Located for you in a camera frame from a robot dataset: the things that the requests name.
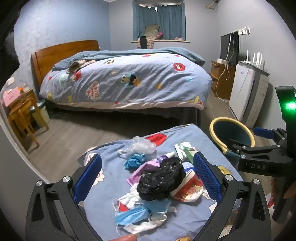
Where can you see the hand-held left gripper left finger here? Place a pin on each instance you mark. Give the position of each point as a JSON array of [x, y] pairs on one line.
[[89, 176]]

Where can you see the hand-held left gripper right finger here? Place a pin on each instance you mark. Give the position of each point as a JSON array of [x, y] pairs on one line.
[[205, 176]]

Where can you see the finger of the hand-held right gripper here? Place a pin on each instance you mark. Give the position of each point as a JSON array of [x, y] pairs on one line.
[[259, 148], [262, 132]]

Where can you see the red white snack packet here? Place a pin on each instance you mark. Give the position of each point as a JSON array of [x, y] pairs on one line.
[[189, 187]]

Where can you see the blue white packet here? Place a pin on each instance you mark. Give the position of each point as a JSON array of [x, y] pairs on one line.
[[187, 166]]

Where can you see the blue bin with yellow rim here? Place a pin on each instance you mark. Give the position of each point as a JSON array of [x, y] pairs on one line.
[[231, 132]]

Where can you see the green white carton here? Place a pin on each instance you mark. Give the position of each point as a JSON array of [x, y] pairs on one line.
[[185, 150]]

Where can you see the black plastic bag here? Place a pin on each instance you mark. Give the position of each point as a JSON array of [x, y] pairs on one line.
[[161, 178]]

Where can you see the purple spray bottle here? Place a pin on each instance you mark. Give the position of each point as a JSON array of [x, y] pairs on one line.
[[161, 159]]

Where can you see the light purple wrapper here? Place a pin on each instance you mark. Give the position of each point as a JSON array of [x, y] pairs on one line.
[[138, 172]]

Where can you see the blue face mask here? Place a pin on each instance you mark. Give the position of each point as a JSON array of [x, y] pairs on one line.
[[157, 205], [131, 216]]

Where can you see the clear plastic bag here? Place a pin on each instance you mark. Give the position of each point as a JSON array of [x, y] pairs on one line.
[[141, 144]]

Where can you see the person's right hand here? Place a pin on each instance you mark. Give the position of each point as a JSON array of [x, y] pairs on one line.
[[290, 191]]

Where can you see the printed blue blanket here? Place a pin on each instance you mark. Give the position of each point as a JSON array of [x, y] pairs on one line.
[[111, 166]]

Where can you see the strawberry print sheet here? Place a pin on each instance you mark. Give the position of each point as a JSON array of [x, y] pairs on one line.
[[270, 201]]

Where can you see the white air purifier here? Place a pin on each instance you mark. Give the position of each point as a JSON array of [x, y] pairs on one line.
[[241, 92]]

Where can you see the wooden cabinet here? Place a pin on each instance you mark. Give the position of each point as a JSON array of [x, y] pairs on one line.
[[222, 83]]

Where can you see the white router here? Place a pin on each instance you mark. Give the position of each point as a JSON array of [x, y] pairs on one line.
[[252, 63]]

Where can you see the small green white bin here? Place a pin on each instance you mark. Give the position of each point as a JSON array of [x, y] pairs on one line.
[[41, 113]]

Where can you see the small white box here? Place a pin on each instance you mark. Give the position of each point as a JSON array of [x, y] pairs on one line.
[[222, 61]]

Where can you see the wooden stool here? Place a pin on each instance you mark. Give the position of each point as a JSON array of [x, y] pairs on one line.
[[23, 115]]

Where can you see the black monitor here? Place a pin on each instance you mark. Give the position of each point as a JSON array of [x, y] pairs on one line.
[[225, 48]]

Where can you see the printed blue duvet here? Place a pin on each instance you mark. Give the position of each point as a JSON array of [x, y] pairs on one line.
[[143, 92]]

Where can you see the pink box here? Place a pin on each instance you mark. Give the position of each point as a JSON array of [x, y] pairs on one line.
[[10, 96]]

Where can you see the window sill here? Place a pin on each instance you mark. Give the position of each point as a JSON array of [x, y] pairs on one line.
[[175, 41]]

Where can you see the wooden bed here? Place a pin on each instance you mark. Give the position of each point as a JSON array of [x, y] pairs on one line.
[[60, 51]]

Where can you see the clothes hanger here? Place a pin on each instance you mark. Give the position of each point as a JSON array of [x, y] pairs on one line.
[[213, 4]]

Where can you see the pink toy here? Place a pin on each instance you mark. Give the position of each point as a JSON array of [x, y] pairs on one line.
[[159, 34]]

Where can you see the plaid cloth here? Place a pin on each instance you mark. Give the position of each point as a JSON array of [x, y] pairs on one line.
[[150, 42]]

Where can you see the teal curtain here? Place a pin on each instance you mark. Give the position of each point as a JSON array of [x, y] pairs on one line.
[[166, 20]]

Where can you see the grey plush pillow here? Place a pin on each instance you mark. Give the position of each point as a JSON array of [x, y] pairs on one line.
[[151, 30]]

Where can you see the wall hook rack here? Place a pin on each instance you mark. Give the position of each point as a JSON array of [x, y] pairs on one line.
[[244, 30]]

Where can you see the wall socket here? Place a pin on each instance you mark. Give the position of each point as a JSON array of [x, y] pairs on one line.
[[10, 81]]

